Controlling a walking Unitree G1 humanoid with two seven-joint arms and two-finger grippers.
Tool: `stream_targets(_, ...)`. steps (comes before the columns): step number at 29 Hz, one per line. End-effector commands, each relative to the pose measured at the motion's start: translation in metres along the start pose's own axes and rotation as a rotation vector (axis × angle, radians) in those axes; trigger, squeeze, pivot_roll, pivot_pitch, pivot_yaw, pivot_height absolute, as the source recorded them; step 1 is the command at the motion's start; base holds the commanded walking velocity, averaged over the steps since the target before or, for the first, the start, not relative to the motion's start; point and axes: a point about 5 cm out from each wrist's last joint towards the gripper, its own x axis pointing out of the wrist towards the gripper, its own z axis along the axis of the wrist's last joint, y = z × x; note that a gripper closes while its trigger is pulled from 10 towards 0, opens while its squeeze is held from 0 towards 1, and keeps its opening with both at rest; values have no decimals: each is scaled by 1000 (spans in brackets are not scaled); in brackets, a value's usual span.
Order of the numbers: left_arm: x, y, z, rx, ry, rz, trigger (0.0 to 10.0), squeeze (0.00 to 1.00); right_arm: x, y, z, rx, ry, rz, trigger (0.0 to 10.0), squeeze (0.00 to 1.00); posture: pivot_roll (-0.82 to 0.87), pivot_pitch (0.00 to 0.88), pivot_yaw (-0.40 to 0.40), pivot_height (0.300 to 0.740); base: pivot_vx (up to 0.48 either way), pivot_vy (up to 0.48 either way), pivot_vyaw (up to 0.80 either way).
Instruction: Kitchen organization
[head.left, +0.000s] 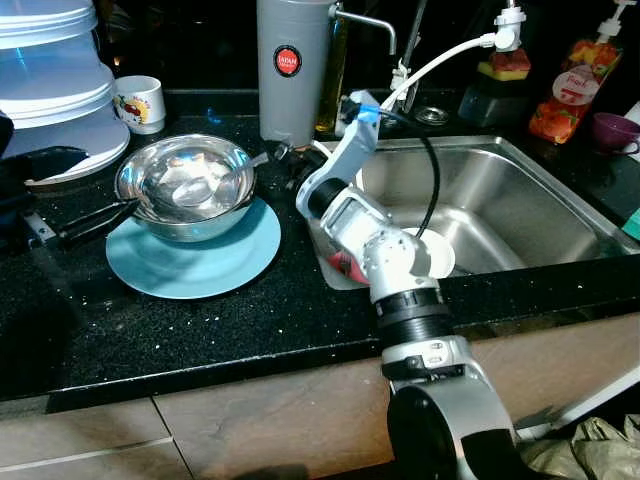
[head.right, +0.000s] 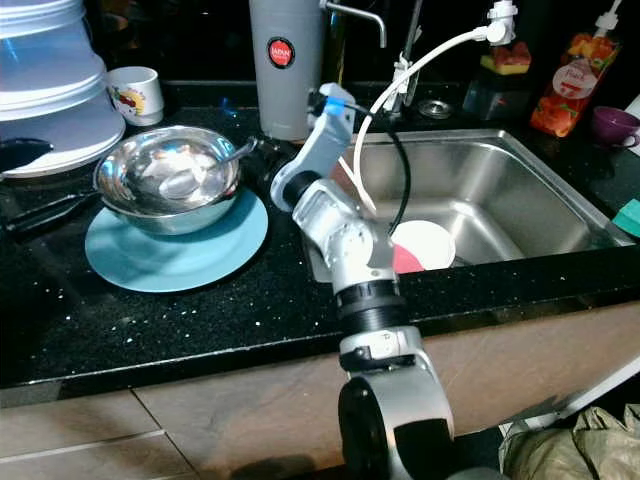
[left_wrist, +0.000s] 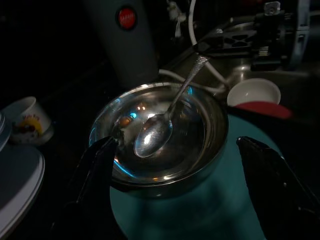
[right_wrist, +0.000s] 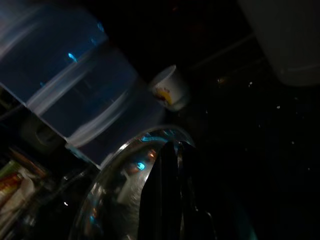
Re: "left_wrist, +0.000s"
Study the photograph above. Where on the silver patterned spoon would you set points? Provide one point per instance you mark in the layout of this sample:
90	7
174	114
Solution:
155	135

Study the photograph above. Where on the red flat lid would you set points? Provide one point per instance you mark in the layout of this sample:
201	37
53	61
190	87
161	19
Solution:
265	110

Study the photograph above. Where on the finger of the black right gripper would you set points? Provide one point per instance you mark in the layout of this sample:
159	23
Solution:
240	41
237	27

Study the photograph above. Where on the grey water filter cylinder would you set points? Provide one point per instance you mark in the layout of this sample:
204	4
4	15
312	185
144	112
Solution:
130	45

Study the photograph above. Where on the white cup with cartoon print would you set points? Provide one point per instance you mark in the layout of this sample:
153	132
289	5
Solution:
30	122

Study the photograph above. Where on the chrome sink faucet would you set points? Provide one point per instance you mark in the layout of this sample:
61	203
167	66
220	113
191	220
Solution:
177	17

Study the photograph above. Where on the stainless steel bowl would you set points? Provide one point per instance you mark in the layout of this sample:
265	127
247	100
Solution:
195	155

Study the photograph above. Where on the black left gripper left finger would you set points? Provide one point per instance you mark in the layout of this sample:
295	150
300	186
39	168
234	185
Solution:
90	200

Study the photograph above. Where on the light blue plate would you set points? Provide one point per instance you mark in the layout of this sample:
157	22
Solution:
220	205

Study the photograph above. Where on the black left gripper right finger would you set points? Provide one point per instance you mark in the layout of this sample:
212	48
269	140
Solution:
280	195

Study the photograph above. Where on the white stacked plastic container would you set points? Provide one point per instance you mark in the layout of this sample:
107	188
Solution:
17	180

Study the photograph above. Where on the small white bowl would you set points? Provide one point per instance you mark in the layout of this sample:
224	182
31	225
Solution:
252	92

